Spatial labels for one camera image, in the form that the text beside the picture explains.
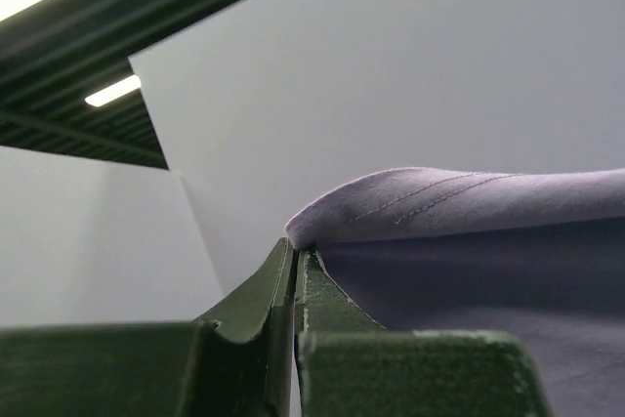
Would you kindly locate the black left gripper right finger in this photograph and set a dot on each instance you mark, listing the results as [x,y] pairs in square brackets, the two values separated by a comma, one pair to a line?
[350,365]

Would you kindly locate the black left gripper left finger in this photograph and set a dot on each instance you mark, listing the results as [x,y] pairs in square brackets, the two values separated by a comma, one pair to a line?
[234,360]

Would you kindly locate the purple t shirt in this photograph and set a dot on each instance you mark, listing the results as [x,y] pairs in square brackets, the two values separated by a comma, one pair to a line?
[538,256]

